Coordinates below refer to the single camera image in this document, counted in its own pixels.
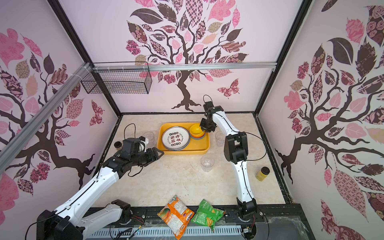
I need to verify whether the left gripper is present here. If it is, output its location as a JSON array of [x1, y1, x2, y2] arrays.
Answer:
[[131, 147, 165, 167]]

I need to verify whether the yellow bowl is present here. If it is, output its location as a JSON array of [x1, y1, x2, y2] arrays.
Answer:
[[189, 123, 205, 134]]

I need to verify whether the orange bowl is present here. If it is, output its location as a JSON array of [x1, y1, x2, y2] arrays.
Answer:
[[190, 132, 206, 138]]

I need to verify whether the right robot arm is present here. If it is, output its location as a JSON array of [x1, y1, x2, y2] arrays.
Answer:
[[200, 101, 257, 221]]

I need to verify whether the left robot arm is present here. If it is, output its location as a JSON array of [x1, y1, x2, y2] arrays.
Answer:
[[36, 137, 164, 240]]

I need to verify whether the clear cup right of bin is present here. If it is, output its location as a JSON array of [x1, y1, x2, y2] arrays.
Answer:
[[215, 131, 226, 147]]

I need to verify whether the clear cup of bin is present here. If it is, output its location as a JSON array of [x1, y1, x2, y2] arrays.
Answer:
[[142, 132, 156, 148], [215, 131, 226, 147]]

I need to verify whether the clear cup left of bin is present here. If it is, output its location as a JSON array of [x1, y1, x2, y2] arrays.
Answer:
[[142, 132, 156, 148]]

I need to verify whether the yellow plastic bin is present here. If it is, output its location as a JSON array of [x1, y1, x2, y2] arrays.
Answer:
[[156, 122, 210, 155]]

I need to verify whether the clear cup near bowls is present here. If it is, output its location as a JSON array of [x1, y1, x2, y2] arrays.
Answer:
[[201, 155, 215, 172]]

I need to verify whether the black-capped bottle left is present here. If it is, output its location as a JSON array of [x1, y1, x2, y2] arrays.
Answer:
[[114, 141, 123, 151]]

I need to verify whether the orange snack bag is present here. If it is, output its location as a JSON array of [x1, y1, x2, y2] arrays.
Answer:
[[157, 195, 195, 240]]

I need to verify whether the yellow jar black lid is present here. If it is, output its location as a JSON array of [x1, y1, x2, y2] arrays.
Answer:
[[256, 167, 270, 182]]

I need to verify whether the green snack bag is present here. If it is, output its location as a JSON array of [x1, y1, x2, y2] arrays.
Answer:
[[191, 199, 226, 232]]

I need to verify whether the white vent grille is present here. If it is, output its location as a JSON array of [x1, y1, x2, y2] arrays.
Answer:
[[83, 225, 243, 240]]

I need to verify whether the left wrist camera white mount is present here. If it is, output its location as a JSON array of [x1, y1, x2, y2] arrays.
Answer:
[[139, 136, 149, 152]]

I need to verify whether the black wire basket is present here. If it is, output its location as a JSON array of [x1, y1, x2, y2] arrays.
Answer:
[[81, 61, 153, 94]]

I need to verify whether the aluminium rail bar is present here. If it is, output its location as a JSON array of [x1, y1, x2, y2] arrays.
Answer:
[[0, 62, 277, 175]]

